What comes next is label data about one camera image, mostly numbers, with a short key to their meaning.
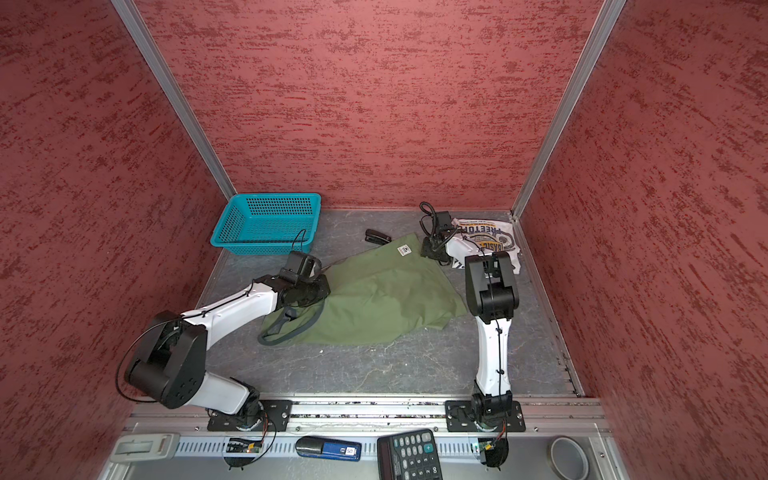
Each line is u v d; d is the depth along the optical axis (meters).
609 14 0.71
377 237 1.09
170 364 0.43
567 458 0.70
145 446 0.67
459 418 0.74
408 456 0.67
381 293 0.94
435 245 0.79
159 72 0.81
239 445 0.73
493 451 0.71
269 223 1.17
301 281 0.71
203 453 0.70
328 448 0.67
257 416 0.73
